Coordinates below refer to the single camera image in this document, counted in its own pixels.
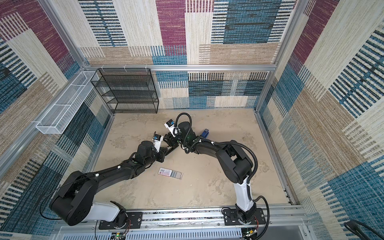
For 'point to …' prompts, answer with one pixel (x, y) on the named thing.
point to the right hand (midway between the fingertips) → (166, 138)
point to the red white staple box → (165, 172)
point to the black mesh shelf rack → (127, 90)
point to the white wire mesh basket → (55, 120)
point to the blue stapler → (205, 133)
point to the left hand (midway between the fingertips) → (166, 146)
